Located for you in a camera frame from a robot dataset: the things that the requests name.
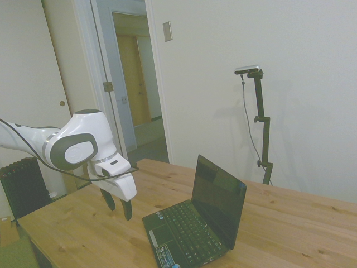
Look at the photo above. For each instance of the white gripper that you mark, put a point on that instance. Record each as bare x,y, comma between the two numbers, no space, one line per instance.
125,187

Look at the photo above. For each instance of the black laptop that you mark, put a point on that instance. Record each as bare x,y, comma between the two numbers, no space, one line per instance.
184,231

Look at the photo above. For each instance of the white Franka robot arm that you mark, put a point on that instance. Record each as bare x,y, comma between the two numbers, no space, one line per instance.
83,131

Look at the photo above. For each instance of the small white object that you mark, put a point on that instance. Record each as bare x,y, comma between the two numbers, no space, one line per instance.
53,193

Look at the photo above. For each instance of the black radiator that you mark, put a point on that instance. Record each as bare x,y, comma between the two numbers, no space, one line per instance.
25,190

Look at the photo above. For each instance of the brown cardboard box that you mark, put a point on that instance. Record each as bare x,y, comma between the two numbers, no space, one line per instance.
8,231

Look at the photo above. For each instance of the brass door hinge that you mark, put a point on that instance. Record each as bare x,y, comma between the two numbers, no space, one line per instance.
107,86

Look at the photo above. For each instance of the wooden hallway door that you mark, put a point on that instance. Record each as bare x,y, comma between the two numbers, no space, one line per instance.
131,83

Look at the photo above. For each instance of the white open door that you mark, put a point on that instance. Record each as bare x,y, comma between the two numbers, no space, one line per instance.
107,56

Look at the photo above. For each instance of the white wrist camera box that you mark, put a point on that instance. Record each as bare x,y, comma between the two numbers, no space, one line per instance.
117,164

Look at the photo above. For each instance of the black camera stand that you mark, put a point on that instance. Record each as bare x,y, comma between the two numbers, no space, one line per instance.
265,131

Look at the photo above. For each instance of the beige wall switch plate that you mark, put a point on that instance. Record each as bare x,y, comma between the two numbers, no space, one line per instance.
167,31

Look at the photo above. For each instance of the silver camera on stand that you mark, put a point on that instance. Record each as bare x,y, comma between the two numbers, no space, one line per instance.
248,69

